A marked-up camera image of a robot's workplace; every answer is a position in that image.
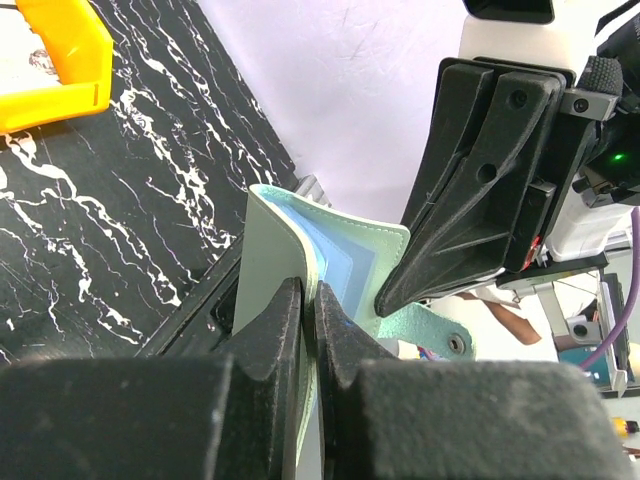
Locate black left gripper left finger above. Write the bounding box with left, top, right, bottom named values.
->
left=1, top=278, right=303, bottom=479

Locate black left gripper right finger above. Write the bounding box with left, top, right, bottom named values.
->
left=314, top=284, right=635, bottom=479

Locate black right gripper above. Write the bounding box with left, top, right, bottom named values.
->
left=375, top=1, right=639, bottom=316

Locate green card holder wallet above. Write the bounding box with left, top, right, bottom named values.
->
left=232, top=184, right=475, bottom=467

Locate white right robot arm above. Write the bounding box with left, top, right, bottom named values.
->
left=375, top=1, right=639, bottom=316

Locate person in white shirt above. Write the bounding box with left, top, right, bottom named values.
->
left=457, top=291, right=542, bottom=346

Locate teal container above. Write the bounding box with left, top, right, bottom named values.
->
left=558, top=346, right=610, bottom=389

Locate orange plastic bin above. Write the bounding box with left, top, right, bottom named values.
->
left=1, top=0, right=113, bottom=133

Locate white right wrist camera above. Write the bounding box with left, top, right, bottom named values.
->
left=458, top=1, right=606, bottom=86

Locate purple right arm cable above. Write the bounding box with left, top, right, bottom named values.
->
left=577, top=207, right=640, bottom=374

